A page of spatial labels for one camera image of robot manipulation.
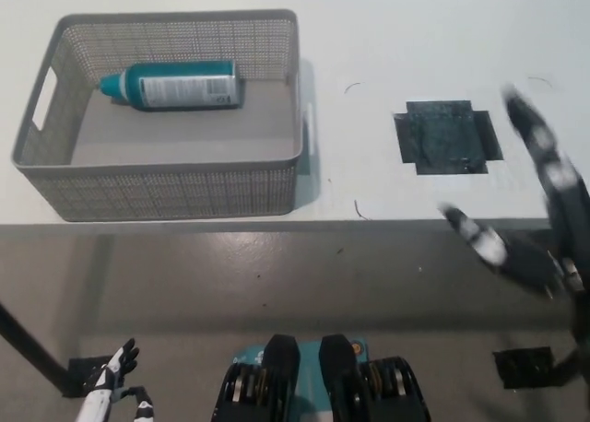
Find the teal Lysol air spray can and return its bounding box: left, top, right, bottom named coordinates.
left=98, top=60, right=242, bottom=112

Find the grey perforated plastic basket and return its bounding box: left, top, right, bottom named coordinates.
left=10, top=9, right=317, bottom=223

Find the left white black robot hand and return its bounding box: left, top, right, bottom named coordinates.
left=76, top=337, right=156, bottom=422

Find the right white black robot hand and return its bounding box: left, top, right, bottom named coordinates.
left=437, top=84, right=590, bottom=304

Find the black metal table leg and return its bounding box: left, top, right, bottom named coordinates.
left=0, top=300, right=73, bottom=398

